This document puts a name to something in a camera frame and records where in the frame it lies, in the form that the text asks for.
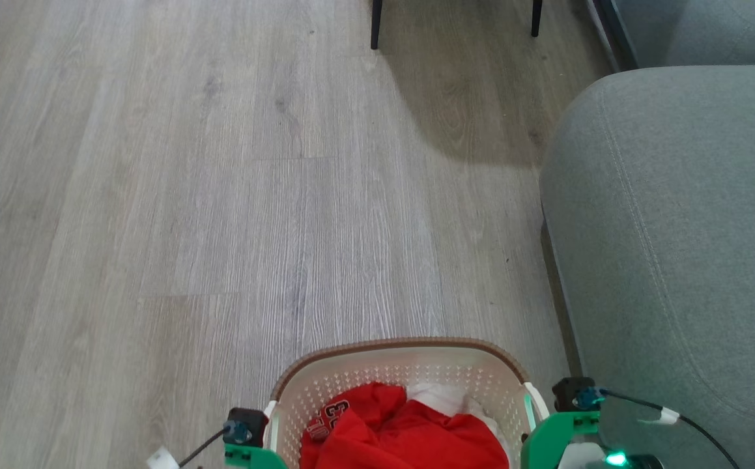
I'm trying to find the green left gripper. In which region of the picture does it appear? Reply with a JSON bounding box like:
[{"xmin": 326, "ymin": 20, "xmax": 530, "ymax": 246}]
[{"xmin": 223, "ymin": 446, "xmax": 289, "ymax": 469}]

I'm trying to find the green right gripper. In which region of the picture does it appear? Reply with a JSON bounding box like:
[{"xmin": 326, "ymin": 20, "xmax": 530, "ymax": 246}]
[{"xmin": 520, "ymin": 411, "xmax": 603, "ymax": 469}]

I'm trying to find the beige laundry basket brown rim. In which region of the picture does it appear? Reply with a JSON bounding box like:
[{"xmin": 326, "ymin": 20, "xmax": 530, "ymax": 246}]
[{"xmin": 268, "ymin": 337, "xmax": 551, "ymax": 469}]

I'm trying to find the white garment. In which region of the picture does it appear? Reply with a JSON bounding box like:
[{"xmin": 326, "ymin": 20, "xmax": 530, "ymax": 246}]
[{"xmin": 405, "ymin": 383, "xmax": 503, "ymax": 445}]

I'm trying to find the red jersey garment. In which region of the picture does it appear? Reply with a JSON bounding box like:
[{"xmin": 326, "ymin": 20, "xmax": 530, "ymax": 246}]
[{"xmin": 299, "ymin": 382, "xmax": 511, "ymax": 469}]

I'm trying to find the grey fabric sofa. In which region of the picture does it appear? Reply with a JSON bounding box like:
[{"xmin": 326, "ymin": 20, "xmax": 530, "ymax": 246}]
[{"xmin": 538, "ymin": 63, "xmax": 755, "ymax": 469}]

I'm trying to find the grey fabric sofa seat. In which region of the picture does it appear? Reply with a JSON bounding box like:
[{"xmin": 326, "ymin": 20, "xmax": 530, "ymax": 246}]
[{"xmin": 591, "ymin": 0, "xmax": 755, "ymax": 71}]

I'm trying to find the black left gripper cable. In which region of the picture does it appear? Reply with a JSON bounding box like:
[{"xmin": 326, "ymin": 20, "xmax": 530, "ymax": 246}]
[{"xmin": 145, "ymin": 427, "xmax": 232, "ymax": 469}]

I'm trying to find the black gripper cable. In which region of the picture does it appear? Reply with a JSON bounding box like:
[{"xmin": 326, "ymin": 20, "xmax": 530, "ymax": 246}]
[
  {"xmin": 145, "ymin": 427, "xmax": 232, "ymax": 469},
  {"xmin": 601, "ymin": 389, "xmax": 741, "ymax": 469}
]

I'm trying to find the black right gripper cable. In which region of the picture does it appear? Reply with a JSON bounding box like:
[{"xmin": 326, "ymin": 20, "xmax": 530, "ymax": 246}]
[{"xmin": 601, "ymin": 389, "xmax": 741, "ymax": 469}]

